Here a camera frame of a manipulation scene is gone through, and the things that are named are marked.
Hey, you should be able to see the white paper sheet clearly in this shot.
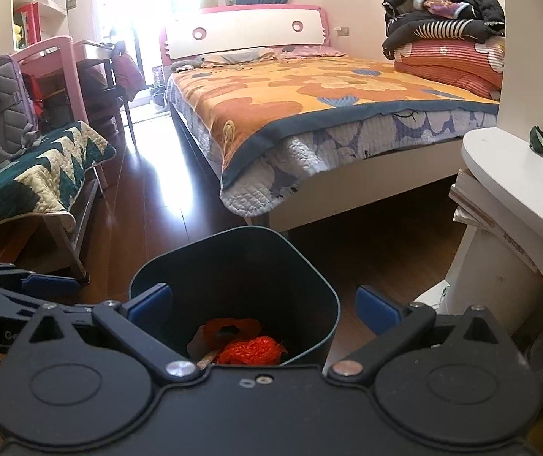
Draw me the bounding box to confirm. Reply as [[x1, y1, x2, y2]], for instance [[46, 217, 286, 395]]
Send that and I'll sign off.
[[411, 280, 450, 317]]

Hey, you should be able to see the white desk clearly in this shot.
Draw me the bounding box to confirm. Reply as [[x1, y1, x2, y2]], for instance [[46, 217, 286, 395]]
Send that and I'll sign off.
[[442, 0, 543, 328]]

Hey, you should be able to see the black patterned folded blanket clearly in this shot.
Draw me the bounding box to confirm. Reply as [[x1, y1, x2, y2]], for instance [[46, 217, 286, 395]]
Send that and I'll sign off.
[[382, 0, 505, 60]]

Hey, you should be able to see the brown paper scrap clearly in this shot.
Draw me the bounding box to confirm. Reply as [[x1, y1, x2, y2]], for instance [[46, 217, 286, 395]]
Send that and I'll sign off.
[[187, 337, 222, 369]]

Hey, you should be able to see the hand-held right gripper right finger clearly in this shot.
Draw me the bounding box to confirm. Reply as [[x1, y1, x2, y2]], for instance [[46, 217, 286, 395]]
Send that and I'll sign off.
[[327, 285, 503, 383]]

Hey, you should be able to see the green patchwork quilt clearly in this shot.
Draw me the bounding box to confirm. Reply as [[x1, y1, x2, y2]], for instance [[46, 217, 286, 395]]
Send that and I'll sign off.
[[0, 121, 117, 236]]

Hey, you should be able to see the pink chair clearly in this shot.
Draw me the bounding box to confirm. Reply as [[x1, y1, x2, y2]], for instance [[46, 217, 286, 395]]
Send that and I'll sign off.
[[10, 35, 84, 129]]

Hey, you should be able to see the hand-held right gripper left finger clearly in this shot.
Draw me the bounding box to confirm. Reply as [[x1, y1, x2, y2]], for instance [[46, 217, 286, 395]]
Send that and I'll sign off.
[[27, 284, 201, 384]]

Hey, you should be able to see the grey purple backpack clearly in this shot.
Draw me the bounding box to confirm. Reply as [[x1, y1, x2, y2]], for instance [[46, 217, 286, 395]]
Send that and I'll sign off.
[[0, 54, 41, 181]]

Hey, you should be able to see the wooden bench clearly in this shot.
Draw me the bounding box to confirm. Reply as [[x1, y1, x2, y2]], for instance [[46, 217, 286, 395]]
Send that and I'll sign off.
[[0, 152, 111, 281]]

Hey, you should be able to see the red storage box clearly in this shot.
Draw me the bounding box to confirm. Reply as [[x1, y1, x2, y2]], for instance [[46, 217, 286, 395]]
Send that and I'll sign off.
[[14, 2, 40, 43]]

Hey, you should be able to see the dark purple bag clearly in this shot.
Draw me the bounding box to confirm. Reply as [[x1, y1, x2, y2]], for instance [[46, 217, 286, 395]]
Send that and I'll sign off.
[[110, 43, 146, 103]]

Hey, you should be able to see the dark green trash bin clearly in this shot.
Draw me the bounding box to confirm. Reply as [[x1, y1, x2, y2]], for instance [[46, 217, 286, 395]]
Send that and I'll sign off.
[[129, 227, 341, 367]]

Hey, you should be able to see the black puffer jacket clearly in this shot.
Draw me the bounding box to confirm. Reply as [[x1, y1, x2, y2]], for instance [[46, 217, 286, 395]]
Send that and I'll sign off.
[[383, 0, 507, 27]]

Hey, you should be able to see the orange wrapper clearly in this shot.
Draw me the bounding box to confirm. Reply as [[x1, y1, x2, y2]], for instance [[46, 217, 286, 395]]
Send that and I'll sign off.
[[198, 318, 263, 350]]

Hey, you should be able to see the pale pillow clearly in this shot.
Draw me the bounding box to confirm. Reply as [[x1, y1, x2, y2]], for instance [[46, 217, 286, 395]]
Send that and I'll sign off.
[[203, 47, 276, 66]]

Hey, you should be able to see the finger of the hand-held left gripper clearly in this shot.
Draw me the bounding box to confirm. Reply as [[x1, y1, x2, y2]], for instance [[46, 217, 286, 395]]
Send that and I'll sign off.
[[0, 289, 39, 353], [0, 259, 80, 296]]

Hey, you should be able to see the orange foam mesh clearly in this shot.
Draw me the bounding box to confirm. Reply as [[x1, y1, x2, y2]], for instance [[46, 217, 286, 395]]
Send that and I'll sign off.
[[214, 335, 287, 366]]

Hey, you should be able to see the white bookshelf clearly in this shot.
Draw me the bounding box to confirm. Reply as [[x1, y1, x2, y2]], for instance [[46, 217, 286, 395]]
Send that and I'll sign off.
[[10, 0, 70, 51]]

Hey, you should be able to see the pink pillow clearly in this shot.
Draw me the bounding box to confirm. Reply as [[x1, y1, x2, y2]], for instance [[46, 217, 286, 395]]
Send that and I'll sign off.
[[274, 45, 345, 59]]

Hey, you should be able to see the pink white headboard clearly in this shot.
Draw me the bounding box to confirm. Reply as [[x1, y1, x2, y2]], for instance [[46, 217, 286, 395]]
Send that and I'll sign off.
[[160, 4, 334, 65]]

